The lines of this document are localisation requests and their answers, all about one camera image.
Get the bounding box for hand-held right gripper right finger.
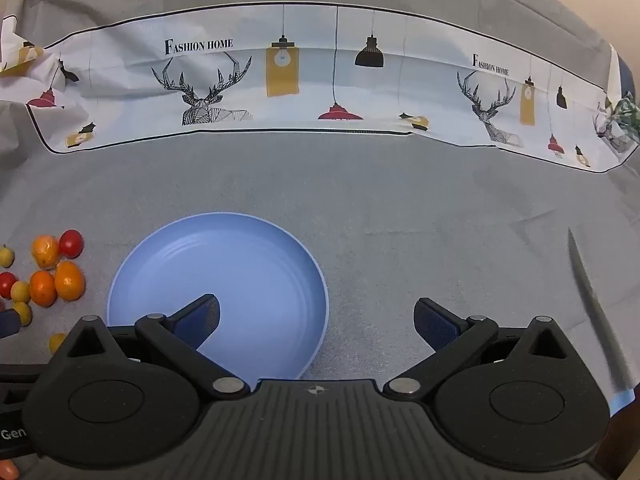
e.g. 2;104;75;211
382;298;573;400

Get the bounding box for orange kumquat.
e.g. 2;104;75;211
31;234;62;270
54;260;85;302
29;270;57;307

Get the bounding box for white printed cloth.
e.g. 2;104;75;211
0;4;640;173

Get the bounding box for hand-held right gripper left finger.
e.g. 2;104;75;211
62;294;251;401

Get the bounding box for dark blue object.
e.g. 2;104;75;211
617;57;640;98

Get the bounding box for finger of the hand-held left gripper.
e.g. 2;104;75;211
0;309;22;340

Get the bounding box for blue round plate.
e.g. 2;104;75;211
106;211;330;381

